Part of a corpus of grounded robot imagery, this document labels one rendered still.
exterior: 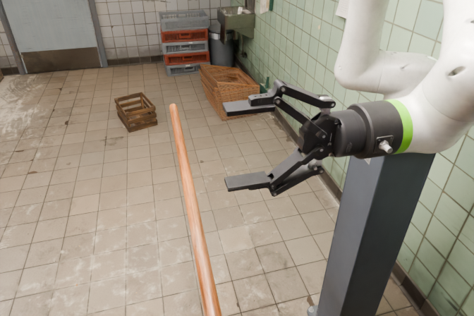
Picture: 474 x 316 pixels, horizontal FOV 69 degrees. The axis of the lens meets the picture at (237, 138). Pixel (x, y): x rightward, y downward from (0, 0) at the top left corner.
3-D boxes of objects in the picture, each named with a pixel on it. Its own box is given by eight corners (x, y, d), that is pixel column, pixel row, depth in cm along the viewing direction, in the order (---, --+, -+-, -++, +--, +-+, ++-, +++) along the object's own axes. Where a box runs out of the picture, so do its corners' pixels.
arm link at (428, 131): (451, 160, 62) (422, 111, 68) (504, 120, 52) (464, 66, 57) (383, 171, 60) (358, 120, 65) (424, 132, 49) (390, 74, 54)
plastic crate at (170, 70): (211, 72, 477) (210, 61, 469) (167, 77, 463) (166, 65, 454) (204, 62, 510) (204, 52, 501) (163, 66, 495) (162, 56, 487)
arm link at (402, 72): (372, 100, 118) (385, 45, 108) (422, 107, 114) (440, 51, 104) (371, 117, 108) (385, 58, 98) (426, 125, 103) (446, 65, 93)
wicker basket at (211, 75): (216, 107, 347) (216, 82, 332) (199, 86, 391) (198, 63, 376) (260, 99, 363) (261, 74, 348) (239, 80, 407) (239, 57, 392)
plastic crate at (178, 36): (208, 40, 450) (207, 28, 442) (161, 43, 440) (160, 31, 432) (204, 32, 483) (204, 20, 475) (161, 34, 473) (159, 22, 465)
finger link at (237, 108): (274, 111, 49) (275, 106, 48) (226, 116, 47) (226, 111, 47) (268, 101, 51) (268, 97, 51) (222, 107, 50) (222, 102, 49)
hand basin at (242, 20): (254, 66, 426) (256, -14, 377) (226, 69, 419) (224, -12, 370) (243, 54, 465) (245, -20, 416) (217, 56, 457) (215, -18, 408)
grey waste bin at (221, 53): (237, 69, 487) (237, 29, 457) (211, 71, 479) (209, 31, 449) (231, 60, 517) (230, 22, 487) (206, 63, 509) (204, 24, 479)
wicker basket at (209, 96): (215, 123, 358) (214, 99, 343) (200, 100, 402) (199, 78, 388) (258, 115, 372) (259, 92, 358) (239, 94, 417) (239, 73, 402)
